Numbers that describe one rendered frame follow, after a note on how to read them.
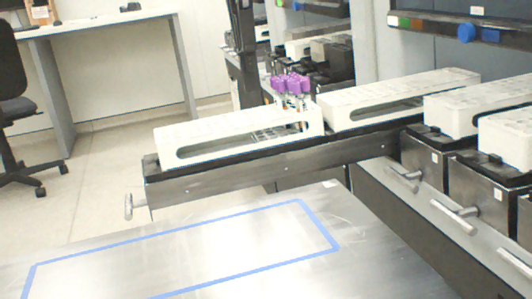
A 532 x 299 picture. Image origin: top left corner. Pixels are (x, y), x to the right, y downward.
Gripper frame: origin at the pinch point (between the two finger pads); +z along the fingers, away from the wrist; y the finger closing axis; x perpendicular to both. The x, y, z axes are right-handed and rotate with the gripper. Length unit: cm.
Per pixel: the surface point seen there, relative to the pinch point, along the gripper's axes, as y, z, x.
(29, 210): -203, 95, -99
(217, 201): -156, 95, 2
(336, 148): 7.1, 15.2, 12.0
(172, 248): 33.5, 12.2, -19.0
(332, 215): 35.3, 12.3, 0.8
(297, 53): -66, 11, 28
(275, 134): 2.8, 11.7, 2.4
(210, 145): -4.4, 13.5, -8.9
